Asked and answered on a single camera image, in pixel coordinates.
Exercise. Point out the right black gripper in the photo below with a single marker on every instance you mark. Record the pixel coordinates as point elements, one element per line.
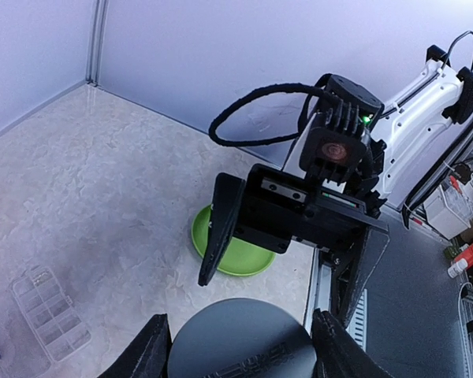
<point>275,207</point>

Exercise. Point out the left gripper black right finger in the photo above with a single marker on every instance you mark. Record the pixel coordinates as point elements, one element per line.
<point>338,354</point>

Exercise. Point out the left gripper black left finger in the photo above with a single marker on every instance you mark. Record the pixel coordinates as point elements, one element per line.
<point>147,355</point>

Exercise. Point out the clear plastic pill organizer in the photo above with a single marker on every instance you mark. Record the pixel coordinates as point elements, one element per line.
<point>39,326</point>

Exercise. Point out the orange pill bottle grey cap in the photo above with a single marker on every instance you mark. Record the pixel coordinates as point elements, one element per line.
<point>242,337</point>

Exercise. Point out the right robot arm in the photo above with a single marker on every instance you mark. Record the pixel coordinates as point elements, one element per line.
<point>410,124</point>

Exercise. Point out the green round plate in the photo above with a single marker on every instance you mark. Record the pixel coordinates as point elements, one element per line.
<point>241,258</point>

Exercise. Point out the clear plastic box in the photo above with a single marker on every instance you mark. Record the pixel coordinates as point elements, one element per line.
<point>449,209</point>

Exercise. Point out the front aluminium rail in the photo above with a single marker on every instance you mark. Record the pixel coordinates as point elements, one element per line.
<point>323,294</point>

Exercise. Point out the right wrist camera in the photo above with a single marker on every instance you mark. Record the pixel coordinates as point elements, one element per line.
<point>339,146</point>

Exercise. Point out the right aluminium frame post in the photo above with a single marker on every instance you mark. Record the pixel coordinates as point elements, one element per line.
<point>96,42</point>

